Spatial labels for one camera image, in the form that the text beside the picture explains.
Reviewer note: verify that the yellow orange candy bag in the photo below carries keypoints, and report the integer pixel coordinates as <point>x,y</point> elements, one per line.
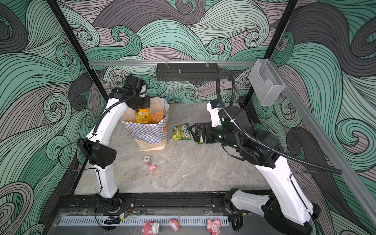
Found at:
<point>142,116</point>

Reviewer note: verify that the green Fox's candy bag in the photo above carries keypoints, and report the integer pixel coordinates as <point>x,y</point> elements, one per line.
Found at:
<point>180,132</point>
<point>201,140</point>

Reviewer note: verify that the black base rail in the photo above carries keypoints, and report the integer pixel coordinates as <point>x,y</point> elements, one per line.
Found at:
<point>215,202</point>

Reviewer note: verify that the pink bear toy right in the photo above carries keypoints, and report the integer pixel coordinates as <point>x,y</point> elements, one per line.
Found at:
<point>213,226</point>

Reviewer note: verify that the small patterned cylinder toy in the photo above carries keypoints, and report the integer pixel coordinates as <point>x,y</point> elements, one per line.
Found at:
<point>146,160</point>

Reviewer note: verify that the pink white toy left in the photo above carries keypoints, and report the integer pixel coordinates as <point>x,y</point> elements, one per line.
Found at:
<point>150,228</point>

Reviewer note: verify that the small pink pig toy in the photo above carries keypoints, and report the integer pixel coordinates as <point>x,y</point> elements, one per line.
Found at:
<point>152,168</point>

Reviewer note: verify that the grey horizontal wall rail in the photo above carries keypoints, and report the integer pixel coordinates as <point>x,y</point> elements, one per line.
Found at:
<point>167,62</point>

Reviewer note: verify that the blue checkered paper bag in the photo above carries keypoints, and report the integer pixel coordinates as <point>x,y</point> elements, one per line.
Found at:
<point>148,137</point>

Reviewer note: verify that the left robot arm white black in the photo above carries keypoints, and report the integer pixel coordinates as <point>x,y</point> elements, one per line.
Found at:
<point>95,146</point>

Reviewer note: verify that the orange snack pouch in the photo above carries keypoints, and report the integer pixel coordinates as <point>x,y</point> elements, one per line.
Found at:
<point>156,117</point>

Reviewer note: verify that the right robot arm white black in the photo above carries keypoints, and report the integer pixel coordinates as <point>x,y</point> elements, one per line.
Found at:
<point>286,208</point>

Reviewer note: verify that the pink toy middle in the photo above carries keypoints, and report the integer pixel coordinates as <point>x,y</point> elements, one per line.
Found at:
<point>174,224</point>

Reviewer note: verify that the clear plastic wall holder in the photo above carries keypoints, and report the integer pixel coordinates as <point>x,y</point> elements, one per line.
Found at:
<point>266,80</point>

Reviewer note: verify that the grey right wall rail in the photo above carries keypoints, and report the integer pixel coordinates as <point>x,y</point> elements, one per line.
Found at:
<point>361,193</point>

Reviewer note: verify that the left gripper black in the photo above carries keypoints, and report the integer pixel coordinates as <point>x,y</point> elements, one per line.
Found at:
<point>147,104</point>

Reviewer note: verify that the black wall tray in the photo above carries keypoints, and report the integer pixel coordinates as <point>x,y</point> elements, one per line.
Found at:
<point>187,71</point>

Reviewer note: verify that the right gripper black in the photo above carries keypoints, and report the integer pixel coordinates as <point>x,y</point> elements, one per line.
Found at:
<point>203,130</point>

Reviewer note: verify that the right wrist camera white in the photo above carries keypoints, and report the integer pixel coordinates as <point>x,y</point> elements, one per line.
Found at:
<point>213,108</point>

